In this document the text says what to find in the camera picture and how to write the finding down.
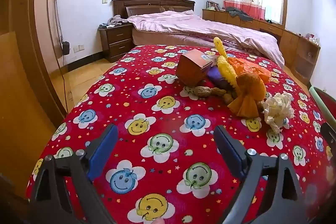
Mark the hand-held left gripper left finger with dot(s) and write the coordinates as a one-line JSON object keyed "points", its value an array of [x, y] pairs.
{"points": [[102, 153]]}

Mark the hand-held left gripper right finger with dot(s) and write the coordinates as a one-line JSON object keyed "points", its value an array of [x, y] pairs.
{"points": [[228, 150]]}

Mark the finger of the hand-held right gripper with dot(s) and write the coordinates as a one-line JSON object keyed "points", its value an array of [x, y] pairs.
{"points": [[329, 132]]}

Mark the red bin with green rim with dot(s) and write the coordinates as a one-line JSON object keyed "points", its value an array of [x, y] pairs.
{"points": [[325, 98]]}

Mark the white tissue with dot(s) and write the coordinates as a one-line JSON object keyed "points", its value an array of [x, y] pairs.
{"points": [[277, 111]]}

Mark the yellow corn toy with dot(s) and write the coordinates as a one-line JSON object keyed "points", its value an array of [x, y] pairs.
{"points": [[224, 64]]}

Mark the brown cardboard box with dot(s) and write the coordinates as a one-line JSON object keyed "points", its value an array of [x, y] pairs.
{"points": [[193, 69]]}

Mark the peanut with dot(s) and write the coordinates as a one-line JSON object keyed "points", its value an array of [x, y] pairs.
{"points": [[201, 91], [228, 98], [218, 91]]}

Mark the red smiley flower printed blanket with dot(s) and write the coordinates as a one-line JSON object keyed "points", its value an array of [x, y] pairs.
{"points": [[168, 119]]}

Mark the purple wrapper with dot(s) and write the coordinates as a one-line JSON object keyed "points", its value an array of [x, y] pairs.
{"points": [[216, 77]]}

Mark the orange plastic bag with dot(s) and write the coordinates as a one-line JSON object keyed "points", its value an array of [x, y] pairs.
{"points": [[252, 67]]}

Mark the red and white containers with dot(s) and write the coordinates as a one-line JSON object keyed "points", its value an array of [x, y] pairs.
{"points": [[313, 39]]}

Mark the long wooden cabinet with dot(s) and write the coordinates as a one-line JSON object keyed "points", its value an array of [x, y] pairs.
{"points": [[288, 43]]}

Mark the black power adapter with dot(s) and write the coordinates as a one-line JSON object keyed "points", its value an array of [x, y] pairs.
{"points": [[66, 47]]}

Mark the dark wooden nightstand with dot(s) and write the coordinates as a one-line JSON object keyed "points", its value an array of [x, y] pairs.
{"points": [[118, 40]]}

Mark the crumpled clothes pile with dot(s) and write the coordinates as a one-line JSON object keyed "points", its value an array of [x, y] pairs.
{"points": [[115, 20]]}

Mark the pink duvet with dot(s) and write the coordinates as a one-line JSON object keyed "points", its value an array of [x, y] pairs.
{"points": [[183, 24]]}

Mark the dark grey cloth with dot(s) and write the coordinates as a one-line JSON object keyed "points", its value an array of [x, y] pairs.
{"points": [[239, 14]]}

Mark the wooden wardrobe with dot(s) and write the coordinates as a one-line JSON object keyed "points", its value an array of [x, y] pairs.
{"points": [[26, 29]]}

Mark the dark wooden bed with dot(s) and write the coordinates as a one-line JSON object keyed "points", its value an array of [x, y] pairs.
{"points": [[152, 1]]}

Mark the white wall socket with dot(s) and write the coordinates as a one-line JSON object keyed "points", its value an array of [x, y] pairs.
{"points": [[78, 48]]}

